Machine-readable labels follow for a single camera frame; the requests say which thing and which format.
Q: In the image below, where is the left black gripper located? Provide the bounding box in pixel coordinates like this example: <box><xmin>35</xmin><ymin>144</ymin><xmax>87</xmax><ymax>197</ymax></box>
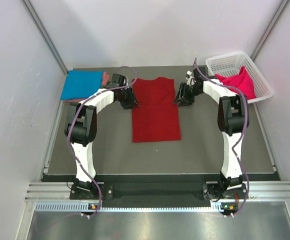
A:
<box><xmin>116</xmin><ymin>86</ymin><xmax>140</xmax><ymax>109</ymax></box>

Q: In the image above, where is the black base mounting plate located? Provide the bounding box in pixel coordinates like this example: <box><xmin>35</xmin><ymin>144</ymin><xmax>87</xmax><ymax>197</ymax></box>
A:
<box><xmin>69</xmin><ymin>174</ymin><xmax>251</xmax><ymax>201</ymax></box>

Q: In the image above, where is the red t-shirt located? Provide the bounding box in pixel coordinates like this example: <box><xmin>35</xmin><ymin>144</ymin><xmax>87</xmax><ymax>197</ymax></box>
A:
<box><xmin>131</xmin><ymin>77</ymin><xmax>181</xmax><ymax>143</ymax></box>

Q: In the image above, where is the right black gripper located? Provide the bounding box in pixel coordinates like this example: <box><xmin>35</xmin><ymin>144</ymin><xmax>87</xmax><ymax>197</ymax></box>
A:
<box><xmin>173</xmin><ymin>82</ymin><xmax>203</xmax><ymax>107</ymax></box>

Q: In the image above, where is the aluminium frame rail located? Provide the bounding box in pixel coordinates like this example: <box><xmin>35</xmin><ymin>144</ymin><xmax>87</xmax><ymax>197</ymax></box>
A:
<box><xmin>25</xmin><ymin>181</ymin><xmax>290</xmax><ymax>202</ymax></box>

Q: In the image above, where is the blue folded t-shirt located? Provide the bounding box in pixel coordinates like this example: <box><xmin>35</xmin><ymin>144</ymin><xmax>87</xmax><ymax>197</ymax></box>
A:
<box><xmin>61</xmin><ymin>70</ymin><xmax>104</xmax><ymax>101</ymax></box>

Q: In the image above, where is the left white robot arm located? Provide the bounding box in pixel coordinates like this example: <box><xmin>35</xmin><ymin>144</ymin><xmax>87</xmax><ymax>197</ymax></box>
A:
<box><xmin>64</xmin><ymin>73</ymin><xmax>140</xmax><ymax>200</ymax></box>

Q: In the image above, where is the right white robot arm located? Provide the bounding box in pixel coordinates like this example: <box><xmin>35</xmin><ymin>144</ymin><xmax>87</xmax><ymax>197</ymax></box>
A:
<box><xmin>173</xmin><ymin>67</ymin><xmax>249</xmax><ymax>202</ymax></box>

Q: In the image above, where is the grey slotted cable duct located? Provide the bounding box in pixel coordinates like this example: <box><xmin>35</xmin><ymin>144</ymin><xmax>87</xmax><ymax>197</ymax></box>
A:
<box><xmin>35</xmin><ymin>202</ymin><xmax>235</xmax><ymax>213</ymax></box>

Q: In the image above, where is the magenta t-shirt in basket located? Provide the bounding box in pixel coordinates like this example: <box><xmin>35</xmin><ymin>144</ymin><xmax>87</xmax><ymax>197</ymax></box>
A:
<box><xmin>215</xmin><ymin>66</ymin><xmax>257</xmax><ymax>100</ymax></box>

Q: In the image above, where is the white plastic basket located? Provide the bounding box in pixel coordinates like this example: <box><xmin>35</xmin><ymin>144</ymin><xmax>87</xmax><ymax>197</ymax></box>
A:
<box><xmin>205</xmin><ymin>51</ymin><xmax>274</xmax><ymax>104</ymax></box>

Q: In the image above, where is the salmon pink folded t-shirt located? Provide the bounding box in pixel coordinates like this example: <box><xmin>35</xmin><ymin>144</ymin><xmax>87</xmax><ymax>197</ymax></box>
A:
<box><xmin>64</xmin><ymin>71</ymin><xmax>111</xmax><ymax>103</ymax></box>

